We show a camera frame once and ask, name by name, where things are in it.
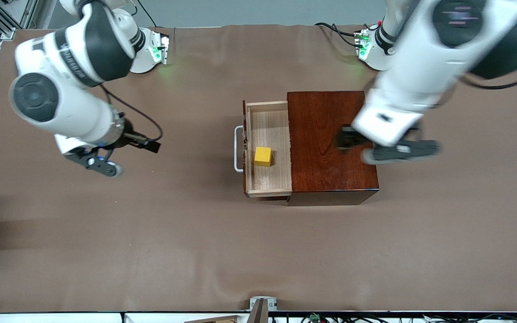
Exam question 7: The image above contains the dark wooden cabinet box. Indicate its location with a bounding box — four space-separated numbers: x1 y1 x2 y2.
287 90 380 207

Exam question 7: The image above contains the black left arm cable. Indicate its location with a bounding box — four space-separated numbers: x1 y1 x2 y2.
458 67 517 90

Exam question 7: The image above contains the table cover cloth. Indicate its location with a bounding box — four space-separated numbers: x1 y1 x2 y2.
0 23 517 313

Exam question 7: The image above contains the yellow wooden block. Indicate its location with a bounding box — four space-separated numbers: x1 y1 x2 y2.
254 147 272 167

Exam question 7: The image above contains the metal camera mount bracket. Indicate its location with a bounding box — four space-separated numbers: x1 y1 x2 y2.
248 296 278 323

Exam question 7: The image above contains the wooden drawer with white handle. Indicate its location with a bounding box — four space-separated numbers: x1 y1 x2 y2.
234 100 293 199

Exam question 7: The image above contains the aluminium frame profile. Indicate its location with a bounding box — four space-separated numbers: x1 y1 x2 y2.
0 0 32 41

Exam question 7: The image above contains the black right base cable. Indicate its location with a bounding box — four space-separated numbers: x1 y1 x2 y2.
138 4 159 28

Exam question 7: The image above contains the black left base cable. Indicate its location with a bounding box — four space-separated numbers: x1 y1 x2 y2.
314 22 362 49

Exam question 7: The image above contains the tan wooden board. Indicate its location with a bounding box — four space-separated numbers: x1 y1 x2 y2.
184 315 241 323

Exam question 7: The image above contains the black base cable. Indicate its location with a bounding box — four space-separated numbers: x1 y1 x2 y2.
138 4 159 28
314 22 362 49

